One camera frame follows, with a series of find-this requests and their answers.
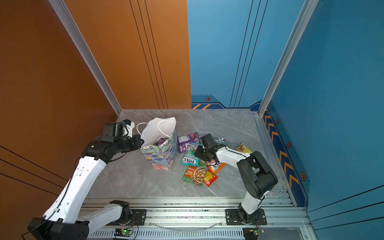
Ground left aluminium corner post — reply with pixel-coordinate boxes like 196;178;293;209
49;0;122;115

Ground yellow green snack packet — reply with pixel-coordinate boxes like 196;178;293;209
236;143;252;154

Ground aluminium rail frame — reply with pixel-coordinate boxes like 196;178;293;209
59;196;319;240

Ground green noodle snack packet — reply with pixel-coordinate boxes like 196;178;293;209
182;166;208;186

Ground floral paper gift bag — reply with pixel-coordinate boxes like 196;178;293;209
136;117;177;171

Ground left green circuit board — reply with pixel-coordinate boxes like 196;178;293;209
114;228;134;238

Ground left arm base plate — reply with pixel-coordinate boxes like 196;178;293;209
107;209;147;227

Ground teal Fox's cherry candy bag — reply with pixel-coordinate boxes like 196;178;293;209
214;137;227;146

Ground right circuit board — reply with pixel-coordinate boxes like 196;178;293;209
243;228;265;240

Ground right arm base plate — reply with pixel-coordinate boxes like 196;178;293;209
225;209;267;226

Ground teal Fox's mint candy bag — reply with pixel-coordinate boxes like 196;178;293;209
180;143;203;167

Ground right aluminium corner post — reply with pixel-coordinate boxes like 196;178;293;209
258;0;319;117

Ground aluminium corner post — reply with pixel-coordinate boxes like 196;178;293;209
49;0;122;115
258;0;319;117

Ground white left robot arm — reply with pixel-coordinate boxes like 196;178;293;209
28;135;144;240

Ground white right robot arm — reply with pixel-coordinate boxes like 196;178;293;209
196;134;278;226

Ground red snack packet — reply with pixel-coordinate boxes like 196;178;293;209
203;170;219;187

